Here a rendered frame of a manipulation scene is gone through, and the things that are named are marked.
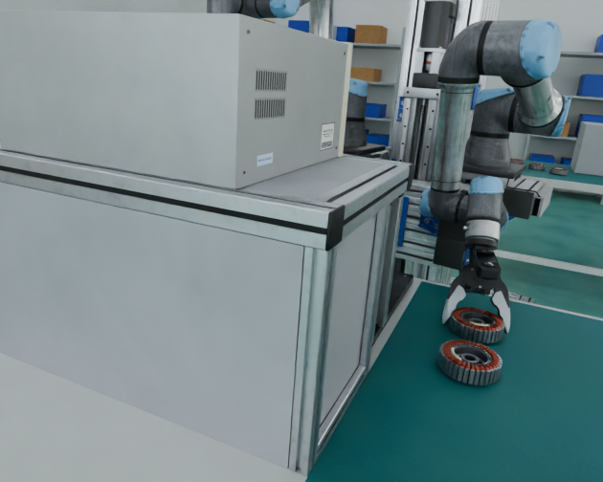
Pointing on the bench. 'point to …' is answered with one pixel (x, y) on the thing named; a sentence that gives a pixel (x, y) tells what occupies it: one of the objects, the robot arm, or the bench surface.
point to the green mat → (485, 404)
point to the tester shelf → (283, 207)
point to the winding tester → (168, 92)
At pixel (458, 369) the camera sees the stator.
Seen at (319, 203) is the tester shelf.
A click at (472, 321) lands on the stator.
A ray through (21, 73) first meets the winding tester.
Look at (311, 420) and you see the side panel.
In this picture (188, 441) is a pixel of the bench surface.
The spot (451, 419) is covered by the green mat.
